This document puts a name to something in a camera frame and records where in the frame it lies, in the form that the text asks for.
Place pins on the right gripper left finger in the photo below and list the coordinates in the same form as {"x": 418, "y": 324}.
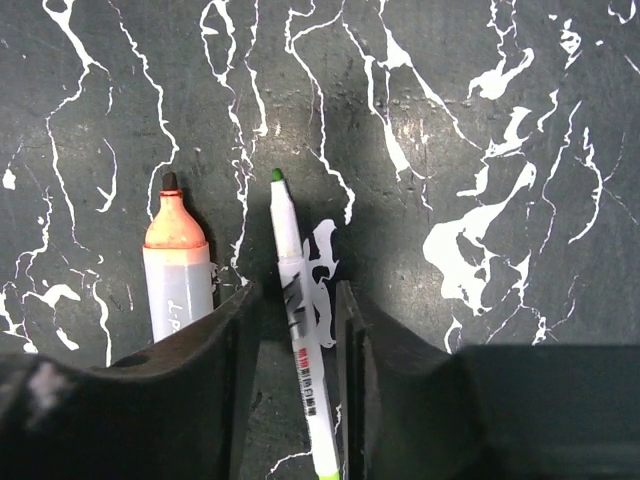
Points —
{"x": 176, "y": 410}

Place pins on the green cap thin marker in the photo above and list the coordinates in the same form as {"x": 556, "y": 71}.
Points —
{"x": 294, "y": 279}

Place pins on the orange highlighter marker body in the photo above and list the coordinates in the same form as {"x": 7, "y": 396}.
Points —
{"x": 177, "y": 264}

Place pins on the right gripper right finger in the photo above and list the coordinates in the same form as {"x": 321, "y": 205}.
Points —
{"x": 413, "y": 411}

